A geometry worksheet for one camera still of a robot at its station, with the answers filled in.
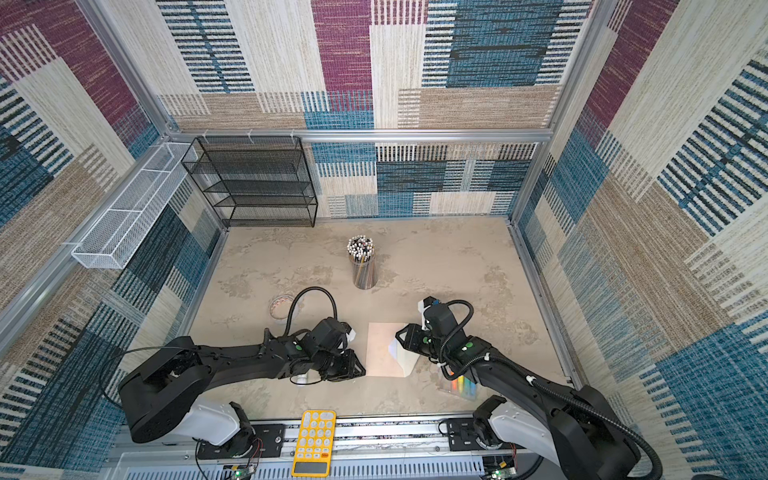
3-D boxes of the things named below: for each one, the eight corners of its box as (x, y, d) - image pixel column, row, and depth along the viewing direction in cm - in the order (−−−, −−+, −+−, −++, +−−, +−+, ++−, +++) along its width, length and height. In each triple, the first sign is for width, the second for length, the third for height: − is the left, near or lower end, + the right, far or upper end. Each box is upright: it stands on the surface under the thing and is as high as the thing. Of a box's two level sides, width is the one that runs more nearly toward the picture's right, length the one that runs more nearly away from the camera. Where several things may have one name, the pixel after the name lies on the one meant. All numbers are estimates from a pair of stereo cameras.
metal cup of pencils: (352, 289, 103) (346, 255, 88) (354, 271, 107) (348, 235, 93) (376, 289, 102) (373, 254, 88) (376, 271, 107) (374, 235, 93)
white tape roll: (268, 319, 97) (266, 316, 95) (274, 298, 102) (272, 294, 100) (288, 319, 97) (286, 316, 95) (293, 298, 102) (291, 294, 100)
